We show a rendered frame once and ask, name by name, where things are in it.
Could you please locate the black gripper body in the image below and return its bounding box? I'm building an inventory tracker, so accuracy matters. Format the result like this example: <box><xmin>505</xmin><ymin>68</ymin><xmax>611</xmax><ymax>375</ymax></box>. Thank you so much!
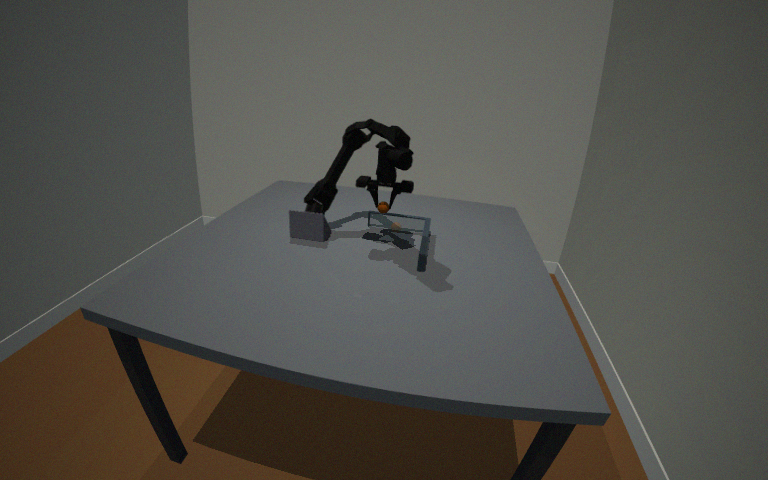
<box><xmin>356</xmin><ymin>163</ymin><xmax>414</xmax><ymax>193</ymax></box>

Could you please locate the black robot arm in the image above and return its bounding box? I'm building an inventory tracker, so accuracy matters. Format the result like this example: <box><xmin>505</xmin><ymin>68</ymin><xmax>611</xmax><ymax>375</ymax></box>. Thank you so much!
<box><xmin>304</xmin><ymin>119</ymin><xmax>413</xmax><ymax>215</ymax></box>

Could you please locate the clear l-shaped low wall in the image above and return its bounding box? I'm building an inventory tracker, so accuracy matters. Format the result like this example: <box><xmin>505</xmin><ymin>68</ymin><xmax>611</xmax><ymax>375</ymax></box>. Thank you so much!
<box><xmin>369</xmin><ymin>213</ymin><xmax>425</xmax><ymax>234</ymax></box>

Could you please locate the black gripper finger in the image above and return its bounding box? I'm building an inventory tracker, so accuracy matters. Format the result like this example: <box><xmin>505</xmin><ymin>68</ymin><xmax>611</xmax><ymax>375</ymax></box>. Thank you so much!
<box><xmin>366</xmin><ymin>185</ymin><xmax>378</xmax><ymax>208</ymax></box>
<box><xmin>389</xmin><ymin>190</ymin><xmax>402</xmax><ymax>209</ymax></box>

